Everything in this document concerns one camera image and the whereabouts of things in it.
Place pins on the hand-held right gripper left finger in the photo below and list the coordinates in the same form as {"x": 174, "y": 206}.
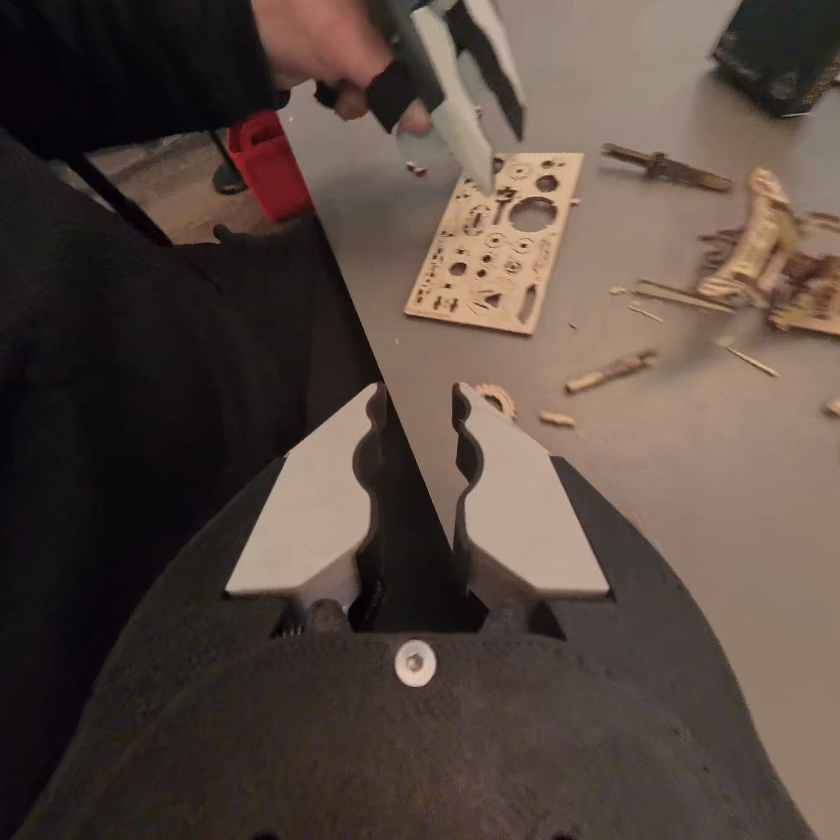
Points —
{"x": 302, "y": 525}

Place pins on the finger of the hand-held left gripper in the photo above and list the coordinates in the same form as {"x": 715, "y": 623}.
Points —
{"x": 469, "y": 144}
{"x": 502, "y": 52}

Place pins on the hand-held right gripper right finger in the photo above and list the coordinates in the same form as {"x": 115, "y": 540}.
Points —
{"x": 538, "y": 525}

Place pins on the wooden parts sheet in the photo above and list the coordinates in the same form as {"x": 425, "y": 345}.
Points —
{"x": 433, "y": 302}

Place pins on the person's left forearm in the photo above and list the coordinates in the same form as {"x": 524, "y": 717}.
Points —
{"x": 131, "y": 65}

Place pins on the person's left hand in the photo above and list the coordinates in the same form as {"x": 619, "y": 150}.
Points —
{"x": 315, "y": 39}

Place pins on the small curved wood offcut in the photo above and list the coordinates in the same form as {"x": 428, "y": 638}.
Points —
{"x": 416, "y": 169}

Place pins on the small notched wooden peg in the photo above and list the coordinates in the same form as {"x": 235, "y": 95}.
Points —
{"x": 556, "y": 418}

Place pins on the red plastic crate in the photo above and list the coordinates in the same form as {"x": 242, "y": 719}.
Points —
{"x": 275, "y": 170}

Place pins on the forked wooden rod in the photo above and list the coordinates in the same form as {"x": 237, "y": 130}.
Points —
{"x": 610, "y": 373}

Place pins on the black metal table leg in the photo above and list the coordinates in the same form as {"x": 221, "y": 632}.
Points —
{"x": 229, "y": 177}

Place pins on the dark wooden axle shaft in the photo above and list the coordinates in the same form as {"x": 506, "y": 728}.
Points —
{"x": 663, "y": 164}

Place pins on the thin wooden sliver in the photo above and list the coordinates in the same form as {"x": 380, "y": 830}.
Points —
{"x": 751, "y": 361}
{"x": 645, "y": 313}

